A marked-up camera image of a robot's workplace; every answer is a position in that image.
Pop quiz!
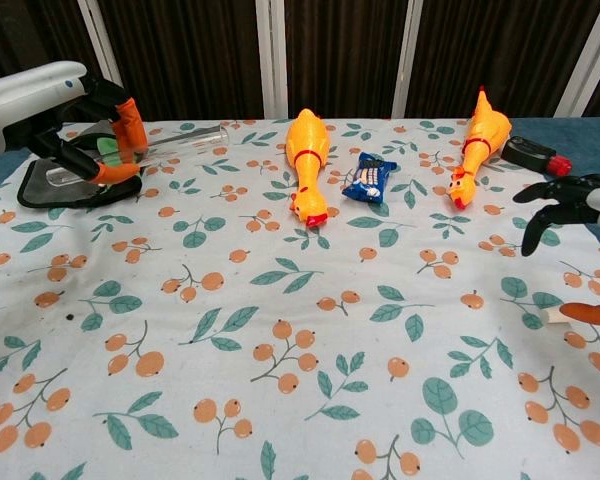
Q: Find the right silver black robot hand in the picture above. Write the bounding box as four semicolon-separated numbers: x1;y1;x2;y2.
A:
512;173;600;327

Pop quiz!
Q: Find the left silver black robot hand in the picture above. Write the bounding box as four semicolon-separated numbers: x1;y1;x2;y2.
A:
0;60;146;187

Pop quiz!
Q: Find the white rubber stopper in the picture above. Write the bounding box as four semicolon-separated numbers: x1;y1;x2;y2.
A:
539;307;571;326

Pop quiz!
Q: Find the clear glass test tube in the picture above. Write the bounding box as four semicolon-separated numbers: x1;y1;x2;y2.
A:
47;124;230;187

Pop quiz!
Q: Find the black device with red cap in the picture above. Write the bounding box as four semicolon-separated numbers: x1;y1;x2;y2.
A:
500;134;574;177

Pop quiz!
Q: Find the yellow rubber chicken toy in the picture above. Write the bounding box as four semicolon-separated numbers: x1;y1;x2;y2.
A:
447;85;512;210
285;107;330;230

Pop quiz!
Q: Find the grey green folded cloth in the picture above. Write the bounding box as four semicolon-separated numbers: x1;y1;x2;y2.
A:
17;122;144;209

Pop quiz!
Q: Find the blue snack packet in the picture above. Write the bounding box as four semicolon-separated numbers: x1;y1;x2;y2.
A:
340;151;398;204

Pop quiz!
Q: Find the floral fruit print tablecloth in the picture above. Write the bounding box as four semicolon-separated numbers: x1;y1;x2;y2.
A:
0;118;600;480

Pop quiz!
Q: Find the white partition frame post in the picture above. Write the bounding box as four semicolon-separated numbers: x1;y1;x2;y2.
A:
254;0;289;121
554;0;600;119
393;0;425;120
76;0;134;122

